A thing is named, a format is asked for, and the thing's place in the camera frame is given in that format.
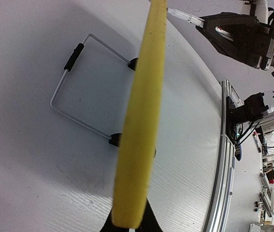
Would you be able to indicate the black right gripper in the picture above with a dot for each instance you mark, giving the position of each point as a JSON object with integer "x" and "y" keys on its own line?
{"x": 230, "y": 34}

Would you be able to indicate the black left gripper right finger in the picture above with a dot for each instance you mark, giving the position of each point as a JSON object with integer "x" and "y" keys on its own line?
{"x": 149, "y": 222}

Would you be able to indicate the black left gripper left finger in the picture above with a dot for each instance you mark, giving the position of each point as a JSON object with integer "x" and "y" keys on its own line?
{"x": 108, "y": 225}

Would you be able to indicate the white marker pen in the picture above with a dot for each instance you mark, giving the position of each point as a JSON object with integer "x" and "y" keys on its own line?
{"x": 189, "y": 18}

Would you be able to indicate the white whiteboard yellow rim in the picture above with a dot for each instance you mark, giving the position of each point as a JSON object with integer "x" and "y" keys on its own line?
{"x": 139, "y": 135}

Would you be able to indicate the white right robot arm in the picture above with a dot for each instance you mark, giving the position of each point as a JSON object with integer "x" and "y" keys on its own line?
{"x": 258, "y": 105}

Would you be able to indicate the black left board stand foot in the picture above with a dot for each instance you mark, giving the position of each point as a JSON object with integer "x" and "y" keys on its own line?
{"x": 115, "y": 139}

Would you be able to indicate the black board stand foot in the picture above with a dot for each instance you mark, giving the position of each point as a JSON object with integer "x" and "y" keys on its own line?
{"x": 132, "y": 64}
{"x": 115, "y": 139}

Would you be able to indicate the black right board stand foot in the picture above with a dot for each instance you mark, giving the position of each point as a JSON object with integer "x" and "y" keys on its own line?
{"x": 132, "y": 64}

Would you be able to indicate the black stand grip sleeve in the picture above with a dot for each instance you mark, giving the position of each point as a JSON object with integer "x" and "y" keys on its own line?
{"x": 73, "y": 58}

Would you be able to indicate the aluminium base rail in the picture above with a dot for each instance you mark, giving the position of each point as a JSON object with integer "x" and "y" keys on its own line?
{"x": 218, "y": 210}

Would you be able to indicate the silver wire board stand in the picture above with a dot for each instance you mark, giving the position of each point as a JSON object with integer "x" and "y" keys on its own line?
{"x": 94, "y": 94}

